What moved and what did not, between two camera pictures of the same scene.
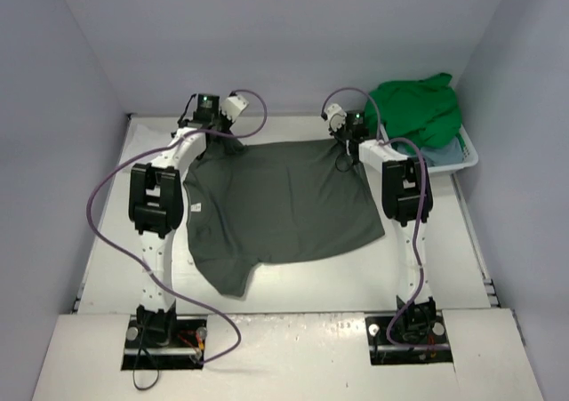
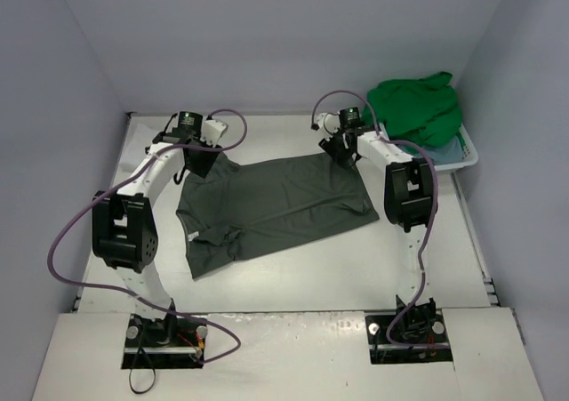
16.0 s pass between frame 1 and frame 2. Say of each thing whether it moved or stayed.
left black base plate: stayed
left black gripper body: moved
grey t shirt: moved
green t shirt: stayed
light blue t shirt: stayed
